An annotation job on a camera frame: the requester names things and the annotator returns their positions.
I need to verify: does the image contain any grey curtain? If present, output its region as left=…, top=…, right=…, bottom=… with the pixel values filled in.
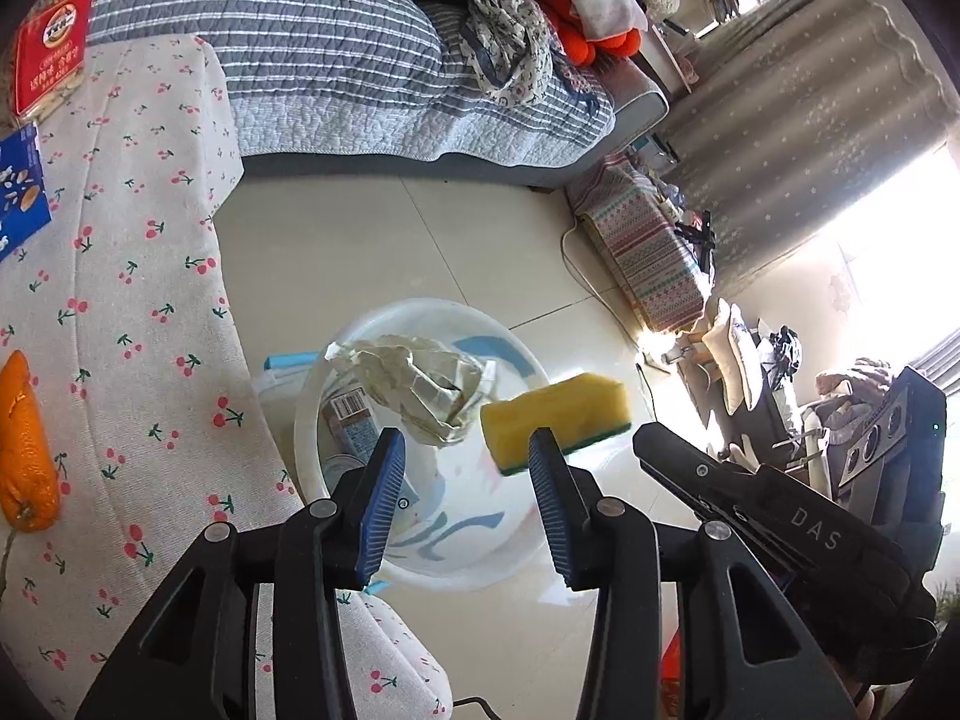
left=664, top=0, right=960, bottom=301

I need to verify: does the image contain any white floral cloth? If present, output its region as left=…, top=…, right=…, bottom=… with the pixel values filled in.
left=465, top=0, right=575, bottom=107

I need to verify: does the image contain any cherry print tablecloth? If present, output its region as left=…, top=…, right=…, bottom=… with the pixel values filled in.
left=0, top=36, right=455, bottom=720

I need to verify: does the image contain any beige cushion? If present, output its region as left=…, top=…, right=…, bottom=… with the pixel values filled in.
left=701, top=300, right=752, bottom=415

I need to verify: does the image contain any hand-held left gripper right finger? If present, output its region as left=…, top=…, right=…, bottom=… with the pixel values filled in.
left=527, top=426, right=860, bottom=720

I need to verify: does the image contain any white cable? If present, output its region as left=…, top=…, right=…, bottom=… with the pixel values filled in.
left=559, top=214, right=653, bottom=346

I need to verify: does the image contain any grey mattress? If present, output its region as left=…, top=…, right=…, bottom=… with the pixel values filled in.
left=240, top=60, right=671, bottom=190

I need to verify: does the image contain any crumpled paper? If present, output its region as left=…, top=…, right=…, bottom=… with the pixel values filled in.
left=324, top=334, right=500, bottom=449

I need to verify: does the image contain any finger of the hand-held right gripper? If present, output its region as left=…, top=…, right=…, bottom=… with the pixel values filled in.
left=632, top=422, right=773, bottom=541

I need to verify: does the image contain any black stand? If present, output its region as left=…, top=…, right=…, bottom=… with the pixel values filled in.
left=675, top=210, right=719, bottom=271

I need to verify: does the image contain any yellow green sponge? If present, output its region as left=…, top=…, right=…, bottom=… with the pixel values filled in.
left=480, top=371, right=631, bottom=478

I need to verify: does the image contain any person's right hand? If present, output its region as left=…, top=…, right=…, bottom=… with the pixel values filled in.
left=816, top=358, right=897, bottom=402

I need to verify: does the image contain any orange plush toy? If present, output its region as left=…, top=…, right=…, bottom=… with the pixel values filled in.
left=0, top=350, right=61, bottom=533
left=517, top=0, right=642, bottom=67

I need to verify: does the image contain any blue drink carton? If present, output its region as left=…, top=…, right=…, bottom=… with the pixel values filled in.
left=321, top=384, right=383, bottom=466

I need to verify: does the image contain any blue snack box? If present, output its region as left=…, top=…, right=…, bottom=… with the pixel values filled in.
left=0, top=122, right=53, bottom=265

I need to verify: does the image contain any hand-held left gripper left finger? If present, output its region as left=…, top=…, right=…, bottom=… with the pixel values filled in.
left=75, top=427, right=410, bottom=720

